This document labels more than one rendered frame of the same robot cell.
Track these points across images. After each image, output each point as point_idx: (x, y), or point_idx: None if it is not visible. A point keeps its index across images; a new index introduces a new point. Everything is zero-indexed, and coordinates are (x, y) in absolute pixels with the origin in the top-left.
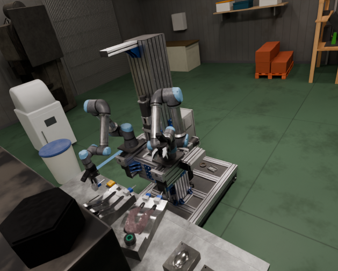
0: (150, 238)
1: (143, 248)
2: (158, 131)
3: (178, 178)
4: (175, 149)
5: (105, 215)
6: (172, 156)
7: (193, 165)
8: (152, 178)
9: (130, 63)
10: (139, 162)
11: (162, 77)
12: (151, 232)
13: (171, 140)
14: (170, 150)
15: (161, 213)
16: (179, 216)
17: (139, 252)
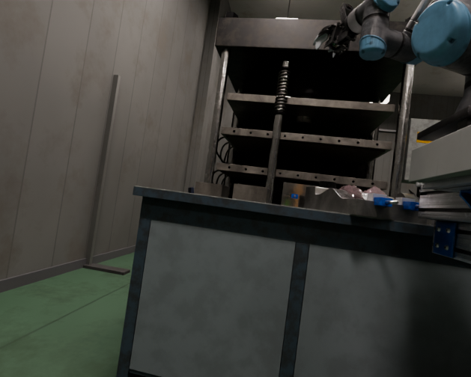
0: (317, 204)
1: (309, 197)
2: (417, 8)
3: None
4: (359, 47)
5: (402, 194)
6: (454, 112)
7: (419, 164)
8: None
9: None
10: None
11: None
12: (320, 198)
13: (347, 19)
14: (331, 39)
15: (339, 198)
16: (308, 209)
17: (306, 192)
